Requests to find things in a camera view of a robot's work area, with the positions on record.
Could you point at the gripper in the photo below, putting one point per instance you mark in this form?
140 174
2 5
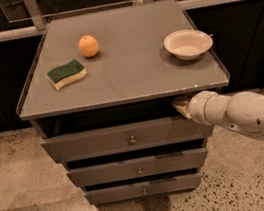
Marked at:
195 107

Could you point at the grey top drawer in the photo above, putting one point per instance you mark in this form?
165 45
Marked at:
125 138

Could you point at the grey drawer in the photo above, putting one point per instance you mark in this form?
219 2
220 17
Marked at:
140 167
125 138
143 189

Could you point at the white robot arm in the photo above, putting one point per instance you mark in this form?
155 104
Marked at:
241 113

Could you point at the grey drawer cabinet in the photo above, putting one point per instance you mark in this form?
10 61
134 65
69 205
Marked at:
132 79

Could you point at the grey middle drawer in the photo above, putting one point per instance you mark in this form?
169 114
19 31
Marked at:
140 167

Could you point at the grey bottom drawer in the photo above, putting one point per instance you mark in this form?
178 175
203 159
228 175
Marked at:
143 189

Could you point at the white bowl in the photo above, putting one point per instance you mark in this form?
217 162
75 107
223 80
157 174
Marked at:
187 44

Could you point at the orange fruit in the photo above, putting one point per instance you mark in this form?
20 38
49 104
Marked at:
88 46

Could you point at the green and yellow sponge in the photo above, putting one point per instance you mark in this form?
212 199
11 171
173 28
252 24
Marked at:
66 74

